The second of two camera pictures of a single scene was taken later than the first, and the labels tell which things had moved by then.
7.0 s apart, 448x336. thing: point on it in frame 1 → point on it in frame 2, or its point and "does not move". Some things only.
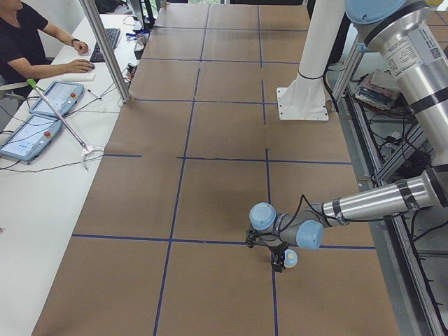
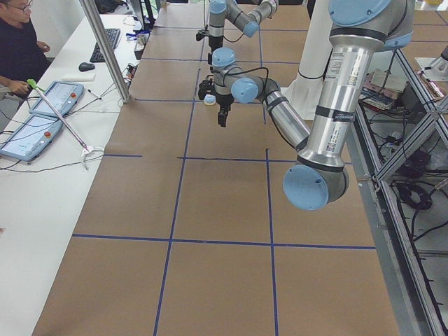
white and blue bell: x=290 y=258 → x=209 y=99
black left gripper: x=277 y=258 → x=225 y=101
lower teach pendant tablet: x=32 y=138 does not move
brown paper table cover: x=159 y=248 does not move
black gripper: x=250 y=239 → x=205 y=86
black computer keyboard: x=113 y=35 does not move
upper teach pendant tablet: x=61 y=96 does not move
